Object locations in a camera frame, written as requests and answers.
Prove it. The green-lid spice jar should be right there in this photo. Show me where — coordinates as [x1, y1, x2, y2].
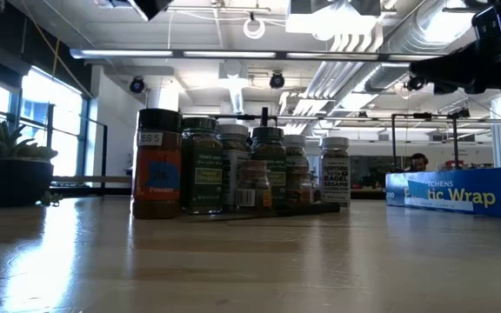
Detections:
[181, 117, 224, 216]
[250, 125, 288, 210]

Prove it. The orange chili powder jar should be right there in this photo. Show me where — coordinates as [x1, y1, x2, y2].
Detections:
[130, 108, 184, 220]

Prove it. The person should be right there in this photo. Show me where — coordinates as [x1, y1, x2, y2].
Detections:
[406, 152, 430, 173]

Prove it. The blue plastic wrap box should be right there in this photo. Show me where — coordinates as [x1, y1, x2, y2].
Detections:
[384, 166, 501, 220]

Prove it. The white ceiling vent box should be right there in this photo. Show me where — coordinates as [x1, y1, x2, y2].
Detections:
[284, 0, 384, 43]

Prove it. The small glass spice jar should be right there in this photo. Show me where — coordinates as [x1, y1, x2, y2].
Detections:
[285, 163, 316, 207]
[235, 159, 274, 213]

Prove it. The long linear ceiling light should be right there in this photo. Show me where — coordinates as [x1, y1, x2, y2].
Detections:
[70, 48, 501, 61]

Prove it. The succulent plant in black pot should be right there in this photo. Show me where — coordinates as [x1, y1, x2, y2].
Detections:
[0, 109, 63, 209]

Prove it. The black background rig frame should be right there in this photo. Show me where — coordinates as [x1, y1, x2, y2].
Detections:
[391, 108, 472, 171]

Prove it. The silver round air duct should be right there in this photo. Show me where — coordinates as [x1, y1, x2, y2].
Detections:
[363, 0, 489, 95]

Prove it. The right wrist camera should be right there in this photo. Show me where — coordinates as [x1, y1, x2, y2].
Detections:
[471, 0, 501, 43]

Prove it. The black-handled kitchen knife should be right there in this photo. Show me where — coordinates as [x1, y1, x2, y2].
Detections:
[180, 202, 342, 223]

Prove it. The white cable coil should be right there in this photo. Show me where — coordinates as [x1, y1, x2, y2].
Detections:
[242, 11, 267, 41]

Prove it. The white hanging air duct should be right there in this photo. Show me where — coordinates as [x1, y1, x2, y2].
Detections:
[217, 59, 250, 115]

